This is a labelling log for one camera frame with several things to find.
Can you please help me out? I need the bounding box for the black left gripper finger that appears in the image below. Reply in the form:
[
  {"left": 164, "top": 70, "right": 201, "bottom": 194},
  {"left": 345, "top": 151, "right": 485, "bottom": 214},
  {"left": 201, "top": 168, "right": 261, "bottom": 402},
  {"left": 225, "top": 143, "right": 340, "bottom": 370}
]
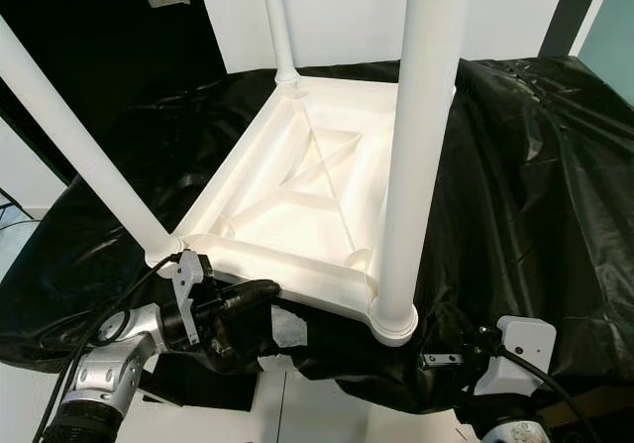
[{"left": 223, "top": 277, "right": 284, "bottom": 311}]

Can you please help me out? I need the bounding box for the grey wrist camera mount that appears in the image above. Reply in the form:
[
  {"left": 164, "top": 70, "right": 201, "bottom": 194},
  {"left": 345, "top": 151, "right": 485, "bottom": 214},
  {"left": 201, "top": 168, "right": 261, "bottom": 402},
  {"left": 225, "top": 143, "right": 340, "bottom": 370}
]
[
  {"left": 172, "top": 250, "right": 212, "bottom": 315},
  {"left": 473, "top": 314, "right": 557, "bottom": 397}
]

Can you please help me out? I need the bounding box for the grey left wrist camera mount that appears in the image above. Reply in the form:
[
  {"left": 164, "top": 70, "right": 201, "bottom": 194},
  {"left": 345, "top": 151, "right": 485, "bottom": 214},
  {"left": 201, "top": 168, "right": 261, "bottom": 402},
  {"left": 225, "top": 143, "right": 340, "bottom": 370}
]
[{"left": 172, "top": 250, "right": 212, "bottom": 315}]

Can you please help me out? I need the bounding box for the black door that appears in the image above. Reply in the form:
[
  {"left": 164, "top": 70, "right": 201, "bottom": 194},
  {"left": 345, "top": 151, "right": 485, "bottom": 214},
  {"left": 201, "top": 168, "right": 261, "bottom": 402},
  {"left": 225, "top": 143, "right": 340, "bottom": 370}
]
[{"left": 0, "top": 0, "right": 231, "bottom": 183}]

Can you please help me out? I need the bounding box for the black tripod stand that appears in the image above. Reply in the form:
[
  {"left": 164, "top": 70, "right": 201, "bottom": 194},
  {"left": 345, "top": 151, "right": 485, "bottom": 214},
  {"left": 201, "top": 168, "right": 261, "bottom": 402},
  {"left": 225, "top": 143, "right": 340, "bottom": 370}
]
[{"left": 0, "top": 190, "right": 53, "bottom": 229}]

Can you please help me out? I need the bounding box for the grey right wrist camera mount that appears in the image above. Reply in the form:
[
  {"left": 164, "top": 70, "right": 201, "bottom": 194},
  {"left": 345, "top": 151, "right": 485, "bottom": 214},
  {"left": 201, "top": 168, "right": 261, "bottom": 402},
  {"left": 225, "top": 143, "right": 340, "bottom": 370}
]
[{"left": 473, "top": 314, "right": 557, "bottom": 397}]

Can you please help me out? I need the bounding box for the teal glass panel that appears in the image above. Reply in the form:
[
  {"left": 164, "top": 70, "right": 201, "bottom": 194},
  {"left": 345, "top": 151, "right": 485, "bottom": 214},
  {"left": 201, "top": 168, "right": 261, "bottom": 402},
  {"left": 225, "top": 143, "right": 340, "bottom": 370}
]
[{"left": 578, "top": 0, "right": 634, "bottom": 109}]

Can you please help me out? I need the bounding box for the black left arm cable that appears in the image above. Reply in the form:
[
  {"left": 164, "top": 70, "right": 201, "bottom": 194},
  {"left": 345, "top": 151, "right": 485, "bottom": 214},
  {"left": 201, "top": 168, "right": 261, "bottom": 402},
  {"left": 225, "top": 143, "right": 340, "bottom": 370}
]
[{"left": 38, "top": 258, "right": 191, "bottom": 443}]

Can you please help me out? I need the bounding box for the black plastic cover sheet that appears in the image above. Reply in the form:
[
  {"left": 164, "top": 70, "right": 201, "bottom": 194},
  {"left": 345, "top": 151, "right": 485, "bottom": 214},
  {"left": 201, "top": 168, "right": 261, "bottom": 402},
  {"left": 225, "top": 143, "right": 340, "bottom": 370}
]
[{"left": 0, "top": 55, "right": 634, "bottom": 416}]

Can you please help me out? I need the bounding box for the black wall pillar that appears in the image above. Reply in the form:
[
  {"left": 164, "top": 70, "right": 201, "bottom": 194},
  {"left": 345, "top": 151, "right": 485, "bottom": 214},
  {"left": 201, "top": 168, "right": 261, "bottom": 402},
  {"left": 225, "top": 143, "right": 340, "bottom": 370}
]
[{"left": 538, "top": 0, "right": 612, "bottom": 61}]

